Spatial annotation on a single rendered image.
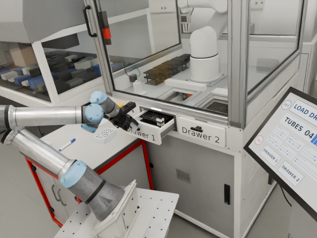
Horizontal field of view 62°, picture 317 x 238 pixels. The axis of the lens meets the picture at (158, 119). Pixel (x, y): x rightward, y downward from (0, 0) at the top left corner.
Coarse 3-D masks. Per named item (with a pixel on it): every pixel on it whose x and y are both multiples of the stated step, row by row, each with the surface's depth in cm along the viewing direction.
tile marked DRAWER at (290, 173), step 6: (288, 162) 91; (282, 168) 92; (288, 168) 90; (294, 168) 88; (282, 174) 91; (288, 174) 89; (294, 174) 88; (300, 174) 86; (288, 180) 89; (294, 180) 87; (300, 180) 85; (294, 186) 86
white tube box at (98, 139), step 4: (104, 128) 177; (108, 128) 176; (100, 132) 173; (104, 132) 173; (112, 132) 171; (96, 136) 170; (100, 136) 168; (104, 136) 168; (108, 136) 169; (112, 136) 172; (96, 140) 169; (100, 140) 166; (104, 140) 166; (108, 140) 169
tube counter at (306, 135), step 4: (308, 128) 90; (312, 128) 89; (304, 132) 91; (308, 132) 90; (312, 132) 88; (316, 132) 87; (304, 136) 90; (308, 136) 89; (312, 136) 88; (316, 136) 87; (308, 140) 88; (312, 140) 87; (316, 140) 86; (316, 144) 85
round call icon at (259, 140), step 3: (258, 135) 107; (261, 135) 106; (255, 138) 108; (258, 138) 107; (261, 138) 105; (264, 138) 104; (255, 141) 107; (258, 141) 106; (261, 141) 105; (258, 144) 105
